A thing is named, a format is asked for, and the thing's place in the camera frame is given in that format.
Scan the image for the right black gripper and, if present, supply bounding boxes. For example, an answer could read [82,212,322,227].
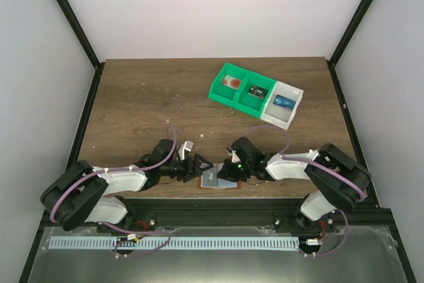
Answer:
[217,159,252,183]

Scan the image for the black frame post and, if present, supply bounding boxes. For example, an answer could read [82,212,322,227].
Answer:
[35,0,101,68]
[329,0,395,67]

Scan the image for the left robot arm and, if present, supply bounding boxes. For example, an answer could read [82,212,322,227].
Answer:
[40,139,213,233]

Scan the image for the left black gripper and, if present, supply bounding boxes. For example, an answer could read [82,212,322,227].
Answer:
[160,154,213,183]

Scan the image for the left black frame post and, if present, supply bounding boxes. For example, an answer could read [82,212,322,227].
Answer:
[35,0,101,68]

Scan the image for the black VIP card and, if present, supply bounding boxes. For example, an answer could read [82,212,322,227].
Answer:
[200,170,218,188]

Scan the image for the green bin far left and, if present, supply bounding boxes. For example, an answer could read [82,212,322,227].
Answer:
[208,63,250,107]

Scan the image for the white bin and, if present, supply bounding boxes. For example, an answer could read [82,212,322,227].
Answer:
[260,81,304,130]

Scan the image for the right black frame post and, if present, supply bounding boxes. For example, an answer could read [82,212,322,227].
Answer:
[329,0,395,67]

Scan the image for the blue card in bin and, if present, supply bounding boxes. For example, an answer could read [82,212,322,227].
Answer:
[273,94,296,111]

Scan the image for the black card in bin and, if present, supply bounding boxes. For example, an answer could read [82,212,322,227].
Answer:
[248,85,268,100]

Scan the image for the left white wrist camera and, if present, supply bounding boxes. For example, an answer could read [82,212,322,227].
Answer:
[178,141,193,160]

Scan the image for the green bin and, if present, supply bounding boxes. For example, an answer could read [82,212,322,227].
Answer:
[233,72,276,118]
[208,63,250,107]

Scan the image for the light blue slotted cable duct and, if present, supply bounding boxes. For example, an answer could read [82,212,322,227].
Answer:
[48,236,299,251]

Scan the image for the red white card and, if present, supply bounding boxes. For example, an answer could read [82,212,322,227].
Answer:
[221,75,242,90]

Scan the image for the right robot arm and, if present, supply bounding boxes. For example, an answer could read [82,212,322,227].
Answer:
[217,137,371,232]

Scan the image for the black aluminium frame rail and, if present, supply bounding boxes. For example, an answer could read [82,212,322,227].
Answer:
[42,198,392,236]

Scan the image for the green bin middle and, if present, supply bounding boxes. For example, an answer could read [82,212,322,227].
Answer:
[233,72,276,118]

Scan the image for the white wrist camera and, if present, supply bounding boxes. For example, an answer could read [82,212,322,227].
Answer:
[178,141,193,160]
[226,146,240,163]

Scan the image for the brown leather card holder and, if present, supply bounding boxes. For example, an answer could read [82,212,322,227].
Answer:
[198,164,241,190]

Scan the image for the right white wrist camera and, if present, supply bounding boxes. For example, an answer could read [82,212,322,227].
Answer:
[226,146,240,163]

